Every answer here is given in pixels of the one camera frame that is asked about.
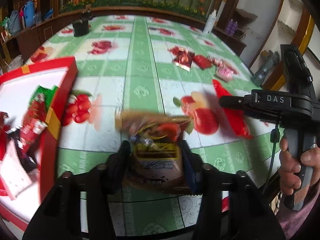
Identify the person's right hand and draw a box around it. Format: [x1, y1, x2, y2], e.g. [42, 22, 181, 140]
[279, 137, 320, 196]

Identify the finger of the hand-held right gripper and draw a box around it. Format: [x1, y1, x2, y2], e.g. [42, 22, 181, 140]
[241, 110, 278, 128]
[219, 94, 253, 113]

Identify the black cable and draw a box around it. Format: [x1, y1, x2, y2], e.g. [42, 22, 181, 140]
[261, 120, 280, 194]

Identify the white spray bottle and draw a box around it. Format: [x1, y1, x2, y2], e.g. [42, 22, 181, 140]
[203, 9, 217, 35]

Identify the person's right forearm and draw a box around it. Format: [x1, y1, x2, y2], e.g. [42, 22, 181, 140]
[276, 180, 320, 240]

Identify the wooden sideboard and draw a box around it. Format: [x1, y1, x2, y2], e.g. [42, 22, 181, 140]
[0, 17, 75, 63]

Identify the dark red gold-edged snack packet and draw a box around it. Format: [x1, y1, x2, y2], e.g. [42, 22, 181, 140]
[172, 46, 195, 71]

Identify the green fruit print tablecloth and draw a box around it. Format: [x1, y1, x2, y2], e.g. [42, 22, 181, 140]
[22, 15, 283, 240]

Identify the long red snack packet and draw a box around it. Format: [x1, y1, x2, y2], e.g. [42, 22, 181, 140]
[212, 79, 253, 140]

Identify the wooden wall shelf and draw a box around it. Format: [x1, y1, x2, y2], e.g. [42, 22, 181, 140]
[235, 7, 258, 22]

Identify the red green-topped snack packet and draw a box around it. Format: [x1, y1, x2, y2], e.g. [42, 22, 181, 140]
[21, 85, 59, 153]

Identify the brown snack packet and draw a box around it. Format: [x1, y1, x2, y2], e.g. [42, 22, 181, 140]
[115, 111, 203, 197]

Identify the grey metal object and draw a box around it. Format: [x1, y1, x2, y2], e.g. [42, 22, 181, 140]
[251, 51, 280, 88]

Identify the small red pink snack packet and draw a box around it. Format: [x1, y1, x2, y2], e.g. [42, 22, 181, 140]
[209, 57, 225, 67]

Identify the white snack packet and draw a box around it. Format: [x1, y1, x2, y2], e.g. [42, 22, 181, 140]
[0, 142, 33, 200]

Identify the flat red snack packet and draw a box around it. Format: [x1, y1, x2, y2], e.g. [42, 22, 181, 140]
[192, 55, 213, 70]

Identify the black bucket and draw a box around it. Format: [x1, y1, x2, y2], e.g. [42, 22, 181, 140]
[72, 19, 90, 37]

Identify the low wooden shelf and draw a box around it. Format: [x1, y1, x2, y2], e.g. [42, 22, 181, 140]
[212, 27, 247, 57]

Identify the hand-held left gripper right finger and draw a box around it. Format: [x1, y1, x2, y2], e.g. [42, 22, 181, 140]
[179, 140, 285, 240]

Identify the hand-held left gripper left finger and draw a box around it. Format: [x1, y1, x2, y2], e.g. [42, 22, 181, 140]
[22, 140, 132, 240]

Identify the red gift box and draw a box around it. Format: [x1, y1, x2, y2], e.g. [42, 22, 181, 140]
[0, 57, 78, 230]

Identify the blue thermos jug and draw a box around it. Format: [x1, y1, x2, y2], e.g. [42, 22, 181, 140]
[23, 0, 35, 28]

